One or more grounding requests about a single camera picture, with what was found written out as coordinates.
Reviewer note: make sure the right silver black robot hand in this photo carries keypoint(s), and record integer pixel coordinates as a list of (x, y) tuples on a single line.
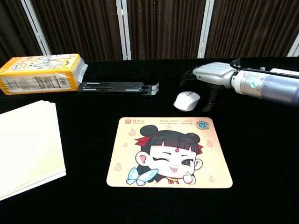
[(215, 73)]

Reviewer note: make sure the white computer mouse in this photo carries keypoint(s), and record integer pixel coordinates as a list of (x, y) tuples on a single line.
[(185, 102)]

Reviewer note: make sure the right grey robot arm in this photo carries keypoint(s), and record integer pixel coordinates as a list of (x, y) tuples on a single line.
[(275, 88)]

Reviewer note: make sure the white paper cup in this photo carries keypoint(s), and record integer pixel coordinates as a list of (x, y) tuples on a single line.
[(282, 70)]

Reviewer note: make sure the cartoon girl mouse pad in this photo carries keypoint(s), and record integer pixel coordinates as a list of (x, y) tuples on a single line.
[(163, 151)]

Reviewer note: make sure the black folding stand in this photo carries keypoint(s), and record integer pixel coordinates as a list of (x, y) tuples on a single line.
[(112, 88)]

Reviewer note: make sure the dark brown pleated curtain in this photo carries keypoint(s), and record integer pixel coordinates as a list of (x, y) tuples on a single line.
[(163, 28)]

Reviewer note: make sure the black table cloth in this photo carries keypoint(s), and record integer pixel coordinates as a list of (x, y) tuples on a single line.
[(257, 151)]

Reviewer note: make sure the yellow tissue pack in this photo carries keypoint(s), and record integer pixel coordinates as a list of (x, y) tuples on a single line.
[(39, 77)]

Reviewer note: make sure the white paper stack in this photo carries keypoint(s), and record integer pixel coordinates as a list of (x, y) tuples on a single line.
[(28, 144)]

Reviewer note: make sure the white frame pole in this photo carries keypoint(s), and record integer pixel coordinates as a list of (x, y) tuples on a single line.
[(294, 47), (36, 28), (205, 30), (123, 30)]

